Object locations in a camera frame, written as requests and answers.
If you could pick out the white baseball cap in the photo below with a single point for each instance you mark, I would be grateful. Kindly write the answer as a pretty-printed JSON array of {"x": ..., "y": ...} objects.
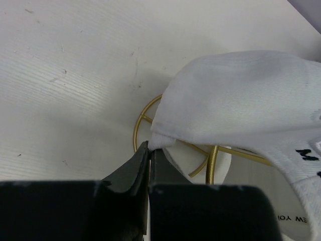
[{"x": 267, "y": 102}]

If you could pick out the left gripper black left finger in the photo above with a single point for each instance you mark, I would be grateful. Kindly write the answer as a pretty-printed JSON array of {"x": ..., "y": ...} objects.
[{"x": 114, "y": 208}]

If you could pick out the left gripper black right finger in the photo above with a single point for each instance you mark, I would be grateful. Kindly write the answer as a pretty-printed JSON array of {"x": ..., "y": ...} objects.
[{"x": 181, "y": 210}]

